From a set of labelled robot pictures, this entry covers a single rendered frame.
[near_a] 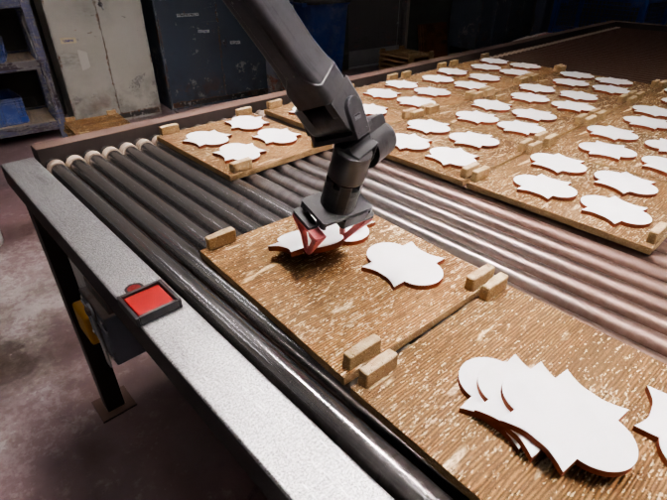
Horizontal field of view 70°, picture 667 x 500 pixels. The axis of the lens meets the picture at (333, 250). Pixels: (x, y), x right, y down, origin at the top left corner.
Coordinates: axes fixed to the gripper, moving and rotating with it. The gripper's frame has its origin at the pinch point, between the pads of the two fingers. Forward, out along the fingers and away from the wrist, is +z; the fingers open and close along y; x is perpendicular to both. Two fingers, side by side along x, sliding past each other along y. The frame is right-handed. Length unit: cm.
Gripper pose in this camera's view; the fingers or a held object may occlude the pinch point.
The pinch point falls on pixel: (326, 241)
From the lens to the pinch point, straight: 81.7
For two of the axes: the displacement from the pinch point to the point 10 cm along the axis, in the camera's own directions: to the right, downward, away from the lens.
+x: 5.9, 6.7, -4.5
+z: -2.2, 6.7, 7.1
